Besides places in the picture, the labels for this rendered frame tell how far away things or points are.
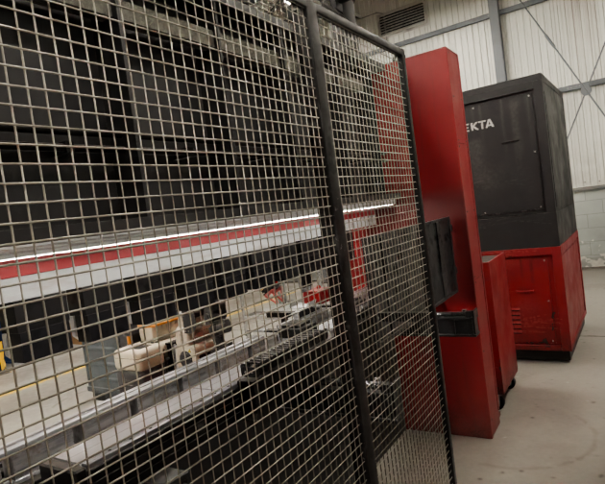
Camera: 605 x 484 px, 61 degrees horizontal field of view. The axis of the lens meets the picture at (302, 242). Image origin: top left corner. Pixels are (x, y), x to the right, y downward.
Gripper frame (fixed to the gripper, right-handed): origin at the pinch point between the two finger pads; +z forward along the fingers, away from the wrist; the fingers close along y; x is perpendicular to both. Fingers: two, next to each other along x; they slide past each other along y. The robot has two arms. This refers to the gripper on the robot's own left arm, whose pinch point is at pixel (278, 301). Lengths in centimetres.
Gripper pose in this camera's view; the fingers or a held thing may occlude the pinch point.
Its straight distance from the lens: 272.1
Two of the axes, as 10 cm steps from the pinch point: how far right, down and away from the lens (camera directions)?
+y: 5.4, -1.3, 8.3
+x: -6.6, 5.6, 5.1
